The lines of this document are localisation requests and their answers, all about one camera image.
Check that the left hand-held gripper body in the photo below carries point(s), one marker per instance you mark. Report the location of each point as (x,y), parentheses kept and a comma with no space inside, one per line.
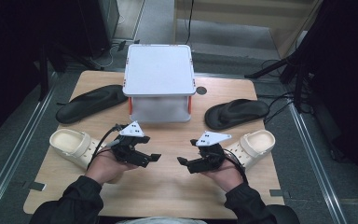
(130,149)

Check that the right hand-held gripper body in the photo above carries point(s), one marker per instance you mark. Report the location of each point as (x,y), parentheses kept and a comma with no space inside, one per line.
(209,155)

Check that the black flip-flop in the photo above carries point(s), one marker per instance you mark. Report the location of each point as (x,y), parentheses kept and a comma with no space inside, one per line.
(230,115)
(87,104)

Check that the cream clog shoe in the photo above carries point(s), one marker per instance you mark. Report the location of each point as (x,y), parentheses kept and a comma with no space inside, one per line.
(68,143)
(258,143)

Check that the white two-tier shoe rack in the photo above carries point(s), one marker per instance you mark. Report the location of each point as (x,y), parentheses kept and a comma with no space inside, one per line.
(158,68)

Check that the person's right hand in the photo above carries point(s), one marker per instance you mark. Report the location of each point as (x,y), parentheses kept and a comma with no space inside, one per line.
(227,177)

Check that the person's left hand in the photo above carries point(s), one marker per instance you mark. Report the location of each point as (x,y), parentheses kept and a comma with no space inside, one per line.
(105,168)

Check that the black round table grommet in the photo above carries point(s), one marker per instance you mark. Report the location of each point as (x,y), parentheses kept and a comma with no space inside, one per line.
(201,90)

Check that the person's grey clothing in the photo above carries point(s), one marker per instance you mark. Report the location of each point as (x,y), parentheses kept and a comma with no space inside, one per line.
(161,221)

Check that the black tape strip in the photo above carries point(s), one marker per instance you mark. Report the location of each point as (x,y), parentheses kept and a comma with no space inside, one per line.
(279,193)
(35,186)

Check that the black power plug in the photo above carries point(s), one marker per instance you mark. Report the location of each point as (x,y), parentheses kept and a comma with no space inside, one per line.
(121,45)

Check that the black tripod stand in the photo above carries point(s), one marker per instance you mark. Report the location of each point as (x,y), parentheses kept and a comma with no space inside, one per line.
(270,69)

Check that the black cabinet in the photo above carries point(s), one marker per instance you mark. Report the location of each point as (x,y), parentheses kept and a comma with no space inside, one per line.
(99,25)

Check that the black curtain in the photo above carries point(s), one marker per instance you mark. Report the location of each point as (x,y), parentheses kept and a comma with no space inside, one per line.
(348,77)
(6,62)

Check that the metal floor rail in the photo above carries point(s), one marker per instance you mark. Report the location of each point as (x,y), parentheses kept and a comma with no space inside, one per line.
(313,155)
(18,146)

